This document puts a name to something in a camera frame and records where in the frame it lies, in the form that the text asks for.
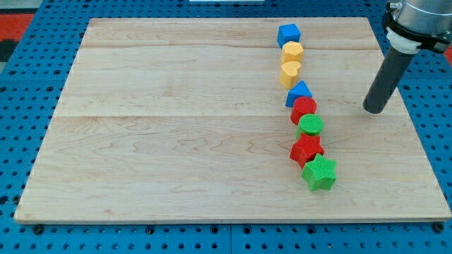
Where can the green star block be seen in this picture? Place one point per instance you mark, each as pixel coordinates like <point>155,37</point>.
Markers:
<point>319,173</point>

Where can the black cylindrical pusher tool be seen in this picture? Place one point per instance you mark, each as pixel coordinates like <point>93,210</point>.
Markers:
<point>392,69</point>

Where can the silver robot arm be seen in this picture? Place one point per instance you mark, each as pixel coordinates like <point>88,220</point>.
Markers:
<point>412,25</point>

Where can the blue triangle block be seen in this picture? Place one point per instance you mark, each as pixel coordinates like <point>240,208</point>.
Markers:
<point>301,89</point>

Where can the blue cube block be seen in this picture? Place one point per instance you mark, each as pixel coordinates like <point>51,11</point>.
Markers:
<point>288,33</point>

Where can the yellow heart block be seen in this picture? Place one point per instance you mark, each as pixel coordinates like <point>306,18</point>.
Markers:
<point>289,74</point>

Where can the red star block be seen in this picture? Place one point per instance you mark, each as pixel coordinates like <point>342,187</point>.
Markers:
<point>306,148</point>

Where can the red cylinder block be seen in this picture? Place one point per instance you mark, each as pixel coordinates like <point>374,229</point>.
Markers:
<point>302,106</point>

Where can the green cylinder block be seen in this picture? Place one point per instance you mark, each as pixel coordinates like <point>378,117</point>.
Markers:
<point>310,124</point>

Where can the wooden board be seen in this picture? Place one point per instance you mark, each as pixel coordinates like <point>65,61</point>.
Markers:
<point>183,121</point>

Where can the yellow hexagon block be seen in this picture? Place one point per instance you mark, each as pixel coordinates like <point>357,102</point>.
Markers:
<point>292,51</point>

